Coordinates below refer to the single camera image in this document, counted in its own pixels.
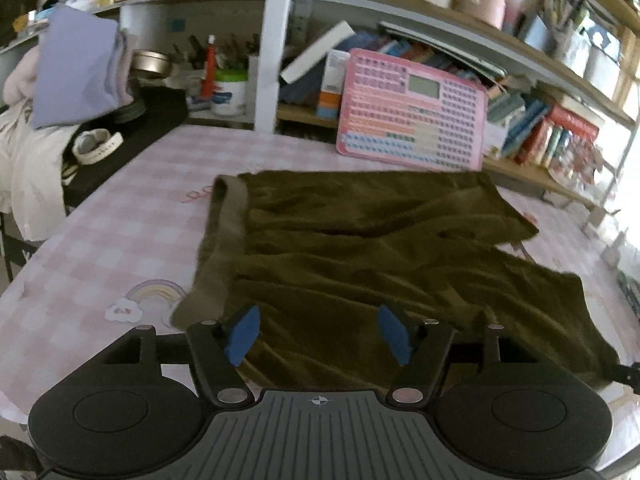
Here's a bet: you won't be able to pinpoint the olive brown pants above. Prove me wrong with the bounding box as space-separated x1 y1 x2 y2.
170 170 621 396

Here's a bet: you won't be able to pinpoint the cream jacket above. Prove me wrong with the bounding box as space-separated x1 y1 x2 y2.
0 55 68 243

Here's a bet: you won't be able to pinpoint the pink toy keyboard tablet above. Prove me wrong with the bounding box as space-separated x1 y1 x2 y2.
335 47 488 172

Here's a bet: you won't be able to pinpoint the lavender folded cloth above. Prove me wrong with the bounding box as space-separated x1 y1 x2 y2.
31 4 132 130

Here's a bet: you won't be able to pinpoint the pink figurine display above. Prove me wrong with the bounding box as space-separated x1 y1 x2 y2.
547 142 608 188

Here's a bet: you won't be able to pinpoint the bunch of pens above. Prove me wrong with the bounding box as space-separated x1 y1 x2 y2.
172 32 261 71

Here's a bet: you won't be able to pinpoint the white smartwatch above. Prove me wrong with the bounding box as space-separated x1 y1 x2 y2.
71 128 124 166

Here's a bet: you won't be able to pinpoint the row of red spine books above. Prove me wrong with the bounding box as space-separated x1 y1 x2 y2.
515 105 601 171

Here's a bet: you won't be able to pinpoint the orange and blue striped box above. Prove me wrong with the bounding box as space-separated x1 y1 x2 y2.
316 50 351 121

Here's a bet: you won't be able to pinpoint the white leaning book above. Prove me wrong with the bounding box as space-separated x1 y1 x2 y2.
280 20 357 83

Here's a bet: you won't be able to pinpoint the row of leaning books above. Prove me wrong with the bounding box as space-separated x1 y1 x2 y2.
487 87 551 158

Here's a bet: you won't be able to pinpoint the white and wooden shelf unit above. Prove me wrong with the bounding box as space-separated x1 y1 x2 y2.
0 0 640 211

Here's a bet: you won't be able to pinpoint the white tub with green lid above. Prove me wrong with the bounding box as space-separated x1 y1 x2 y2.
211 69 249 118

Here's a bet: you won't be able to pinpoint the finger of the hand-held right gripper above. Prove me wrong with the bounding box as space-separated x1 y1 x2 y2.
602 360 640 395

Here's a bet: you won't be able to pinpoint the pink checked cartoon mat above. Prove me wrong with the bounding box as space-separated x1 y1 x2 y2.
0 125 640 480

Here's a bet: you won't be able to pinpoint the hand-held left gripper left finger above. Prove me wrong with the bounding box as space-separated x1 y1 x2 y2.
101 305 261 407

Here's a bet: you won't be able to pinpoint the metal bowl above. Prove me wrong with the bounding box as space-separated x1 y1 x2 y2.
131 49 173 80

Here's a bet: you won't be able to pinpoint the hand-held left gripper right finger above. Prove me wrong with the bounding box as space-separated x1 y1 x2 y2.
377 304 543 405

